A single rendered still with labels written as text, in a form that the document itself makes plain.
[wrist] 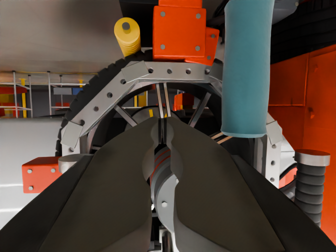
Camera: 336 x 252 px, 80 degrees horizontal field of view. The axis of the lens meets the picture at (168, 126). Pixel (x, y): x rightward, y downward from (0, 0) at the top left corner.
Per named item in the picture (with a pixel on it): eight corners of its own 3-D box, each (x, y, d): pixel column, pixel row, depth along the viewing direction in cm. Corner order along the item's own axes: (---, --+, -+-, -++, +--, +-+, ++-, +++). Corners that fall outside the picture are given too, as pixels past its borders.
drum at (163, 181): (148, 142, 55) (149, 191, 56) (151, 165, 34) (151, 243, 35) (199, 141, 56) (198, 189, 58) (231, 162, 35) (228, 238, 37)
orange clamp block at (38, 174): (73, 155, 54) (37, 156, 53) (61, 164, 46) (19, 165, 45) (74, 180, 55) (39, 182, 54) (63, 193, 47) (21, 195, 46)
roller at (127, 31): (125, 49, 72) (125, 65, 72) (111, 10, 43) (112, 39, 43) (141, 49, 73) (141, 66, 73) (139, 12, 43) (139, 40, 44)
